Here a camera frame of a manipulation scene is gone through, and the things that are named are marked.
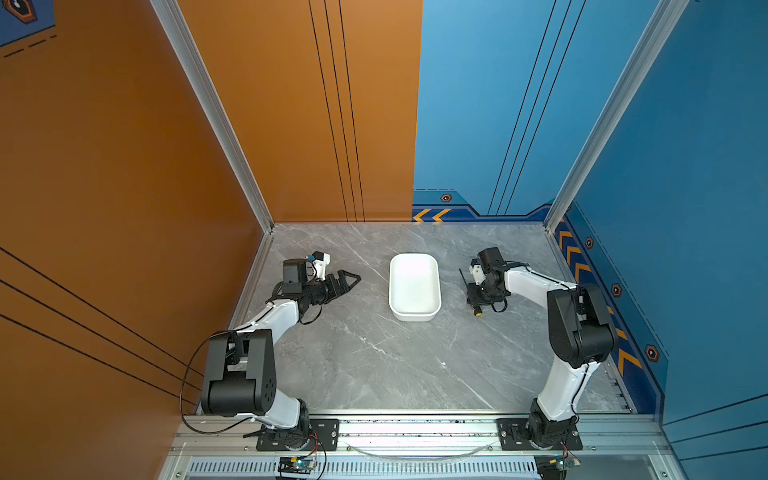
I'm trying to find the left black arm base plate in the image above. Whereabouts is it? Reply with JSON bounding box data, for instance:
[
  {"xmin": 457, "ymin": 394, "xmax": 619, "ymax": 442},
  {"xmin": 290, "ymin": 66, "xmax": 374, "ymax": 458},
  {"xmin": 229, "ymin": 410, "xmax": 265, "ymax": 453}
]
[{"xmin": 256, "ymin": 417, "xmax": 340, "ymax": 453}]

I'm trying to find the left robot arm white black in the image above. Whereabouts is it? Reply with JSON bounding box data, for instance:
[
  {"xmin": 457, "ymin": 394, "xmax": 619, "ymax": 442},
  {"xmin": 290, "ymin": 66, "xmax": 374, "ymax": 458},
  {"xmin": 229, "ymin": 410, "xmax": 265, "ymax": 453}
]
[{"xmin": 200, "ymin": 252, "xmax": 362, "ymax": 450}]

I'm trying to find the black yellow screwdriver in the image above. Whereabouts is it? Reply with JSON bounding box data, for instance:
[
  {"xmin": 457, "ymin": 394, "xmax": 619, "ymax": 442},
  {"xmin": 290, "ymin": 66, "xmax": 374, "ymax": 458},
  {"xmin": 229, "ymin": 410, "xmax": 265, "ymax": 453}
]
[{"xmin": 459, "ymin": 270, "xmax": 483, "ymax": 317}]

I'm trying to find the aluminium front rail frame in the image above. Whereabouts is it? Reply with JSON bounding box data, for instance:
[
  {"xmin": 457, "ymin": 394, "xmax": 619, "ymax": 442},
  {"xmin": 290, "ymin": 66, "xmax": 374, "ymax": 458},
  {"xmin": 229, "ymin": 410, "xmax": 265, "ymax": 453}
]
[{"xmin": 159, "ymin": 410, "xmax": 686, "ymax": 479}]

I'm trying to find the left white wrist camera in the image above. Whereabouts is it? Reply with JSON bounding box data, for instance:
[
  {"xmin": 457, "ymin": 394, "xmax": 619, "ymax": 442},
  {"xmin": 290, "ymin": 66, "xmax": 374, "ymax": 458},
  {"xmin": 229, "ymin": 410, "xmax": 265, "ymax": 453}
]
[{"xmin": 307, "ymin": 251, "xmax": 330, "ymax": 280}]

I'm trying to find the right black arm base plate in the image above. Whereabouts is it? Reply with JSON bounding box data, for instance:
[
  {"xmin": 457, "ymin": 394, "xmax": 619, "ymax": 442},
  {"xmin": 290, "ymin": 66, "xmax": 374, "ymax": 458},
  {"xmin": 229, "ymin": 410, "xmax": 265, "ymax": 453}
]
[{"xmin": 496, "ymin": 417, "xmax": 583, "ymax": 451}]

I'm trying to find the white vent grille strip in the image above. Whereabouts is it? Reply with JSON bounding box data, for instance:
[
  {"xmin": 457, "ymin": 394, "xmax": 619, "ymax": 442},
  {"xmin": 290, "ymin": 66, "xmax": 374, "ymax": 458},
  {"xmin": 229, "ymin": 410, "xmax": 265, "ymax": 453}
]
[{"xmin": 180, "ymin": 456, "xmax": 540, "ymax": 479}]

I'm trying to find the left aluminium corner post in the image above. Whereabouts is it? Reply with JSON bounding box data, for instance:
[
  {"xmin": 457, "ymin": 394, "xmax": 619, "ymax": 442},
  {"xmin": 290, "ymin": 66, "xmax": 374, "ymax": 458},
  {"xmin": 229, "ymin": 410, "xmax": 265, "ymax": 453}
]
[{"xmin": 150, "ymin": 0, "xmax": 274, "ymax": 234}]

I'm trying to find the right small circuit board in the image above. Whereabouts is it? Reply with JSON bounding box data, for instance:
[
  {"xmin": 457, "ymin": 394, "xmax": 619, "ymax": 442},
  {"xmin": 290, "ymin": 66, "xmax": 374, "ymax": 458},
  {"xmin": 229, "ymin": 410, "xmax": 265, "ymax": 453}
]
[{"xmin": 534, "ymin": 456, "xmax": 582, "ymax": 480}]

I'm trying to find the right aluminium corner post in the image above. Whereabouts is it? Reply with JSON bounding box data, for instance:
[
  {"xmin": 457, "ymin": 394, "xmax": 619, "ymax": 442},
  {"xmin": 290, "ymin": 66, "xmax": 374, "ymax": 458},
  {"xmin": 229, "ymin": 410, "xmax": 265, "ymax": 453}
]
[{"xmin": 543, "ymin": 0, "xmax": 689, "ymax": 233}]

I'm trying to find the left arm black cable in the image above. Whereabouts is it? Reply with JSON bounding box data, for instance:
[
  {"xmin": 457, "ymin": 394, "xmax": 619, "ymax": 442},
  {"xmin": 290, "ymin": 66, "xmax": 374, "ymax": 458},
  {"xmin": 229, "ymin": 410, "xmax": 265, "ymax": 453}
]
[{"xmin": 179, "ymin": 331, "xmax": 265, "ymax": 436}]

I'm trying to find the left green circuit board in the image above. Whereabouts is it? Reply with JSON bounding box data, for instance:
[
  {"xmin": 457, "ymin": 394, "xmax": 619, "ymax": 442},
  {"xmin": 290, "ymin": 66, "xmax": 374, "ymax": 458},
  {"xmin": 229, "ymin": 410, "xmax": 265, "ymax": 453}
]
[{"xmin": 277, "ymin": 456, "xmax": 320, "ymax": 479}]

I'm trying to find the white plastic bin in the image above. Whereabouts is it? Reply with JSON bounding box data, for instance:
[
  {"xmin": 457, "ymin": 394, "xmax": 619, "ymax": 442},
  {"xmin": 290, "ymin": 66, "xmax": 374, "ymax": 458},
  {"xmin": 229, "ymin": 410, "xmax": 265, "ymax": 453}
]
[{"xmin": 388, "ymin": 253, "xmax": 442, "ymax": 322}]

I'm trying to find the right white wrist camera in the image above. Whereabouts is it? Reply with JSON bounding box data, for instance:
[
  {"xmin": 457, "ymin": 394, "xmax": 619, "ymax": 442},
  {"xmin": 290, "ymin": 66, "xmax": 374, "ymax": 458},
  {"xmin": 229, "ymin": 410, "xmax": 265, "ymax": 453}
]
[{"xmin": 470, "ymin": 258, "xmax": 486, "ymax": 285}]

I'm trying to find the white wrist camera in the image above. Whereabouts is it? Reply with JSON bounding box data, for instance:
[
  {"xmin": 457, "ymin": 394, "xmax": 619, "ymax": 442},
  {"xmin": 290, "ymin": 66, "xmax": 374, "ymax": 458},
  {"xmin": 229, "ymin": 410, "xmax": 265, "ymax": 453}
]
[
  {"xmin": 470, "ymin": 258, "xmax": 486, "ymax": 285},
  {"xmin": 307, "ymin": 251, "xmax": 330, "ymax": 280}
]

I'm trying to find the aluminium corner post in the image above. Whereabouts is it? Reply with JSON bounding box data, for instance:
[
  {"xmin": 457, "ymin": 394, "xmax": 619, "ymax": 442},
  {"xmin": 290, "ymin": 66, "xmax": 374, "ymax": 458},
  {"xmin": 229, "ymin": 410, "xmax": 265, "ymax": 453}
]
[
  {"xmin": 543, "ymin": 0, "xmax": 689, "ymax": 233},
  {"xmin": 150, "ymin": 0, "xmax": 274, "ymax": 234}
]

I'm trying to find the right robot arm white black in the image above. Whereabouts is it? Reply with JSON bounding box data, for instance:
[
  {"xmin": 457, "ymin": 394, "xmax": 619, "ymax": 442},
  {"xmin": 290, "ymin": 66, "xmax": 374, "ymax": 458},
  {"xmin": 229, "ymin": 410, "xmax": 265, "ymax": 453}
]
[{"xmin": 465, "ymin": 247, "xmax": 619, "ymax": 449}]

